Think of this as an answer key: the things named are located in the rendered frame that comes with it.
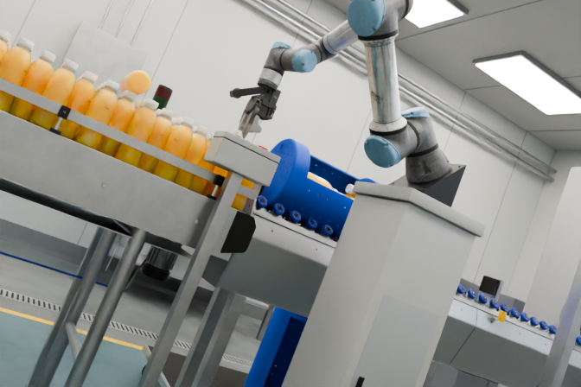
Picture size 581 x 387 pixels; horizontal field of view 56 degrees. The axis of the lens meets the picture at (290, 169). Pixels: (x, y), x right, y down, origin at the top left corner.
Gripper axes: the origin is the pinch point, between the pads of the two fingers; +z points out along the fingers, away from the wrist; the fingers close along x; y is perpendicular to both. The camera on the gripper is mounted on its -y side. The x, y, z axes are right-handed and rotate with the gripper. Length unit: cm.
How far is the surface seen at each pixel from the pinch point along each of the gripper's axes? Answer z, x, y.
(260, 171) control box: 11.2, -21.4, 3.0
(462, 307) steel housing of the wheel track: 26, 0, 126
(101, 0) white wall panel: -110, 345, -46
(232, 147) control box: 8.2, -21.4, -8.6
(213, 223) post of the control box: 31.3, -18.4, -3.7
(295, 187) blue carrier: 9.0, -1.2, 26.6
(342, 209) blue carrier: 8.9, -1.2, 48.7
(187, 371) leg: 86, 17, 23
